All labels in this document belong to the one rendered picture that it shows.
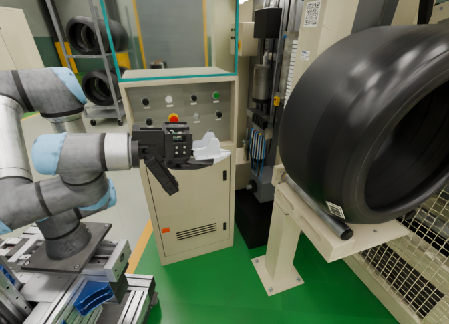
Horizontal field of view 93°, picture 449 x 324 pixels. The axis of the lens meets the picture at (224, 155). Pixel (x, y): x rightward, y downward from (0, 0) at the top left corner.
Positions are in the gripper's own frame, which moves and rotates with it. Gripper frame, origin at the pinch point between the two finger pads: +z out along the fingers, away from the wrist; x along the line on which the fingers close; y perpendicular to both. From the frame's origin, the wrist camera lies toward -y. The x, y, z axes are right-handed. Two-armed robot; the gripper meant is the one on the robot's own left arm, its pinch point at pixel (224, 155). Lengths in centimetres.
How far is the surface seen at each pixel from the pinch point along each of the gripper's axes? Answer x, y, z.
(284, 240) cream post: 26, -73, 55
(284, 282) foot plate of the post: 23, -112, 64
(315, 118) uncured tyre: -0.6, 9.6, 22.6
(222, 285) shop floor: 35, -118, 24
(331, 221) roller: -5.1, -23.9, 38.7
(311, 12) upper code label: 33, 37, 38
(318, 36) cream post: 27, 30, 39
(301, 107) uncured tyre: 5.8, 10.7, 22.7
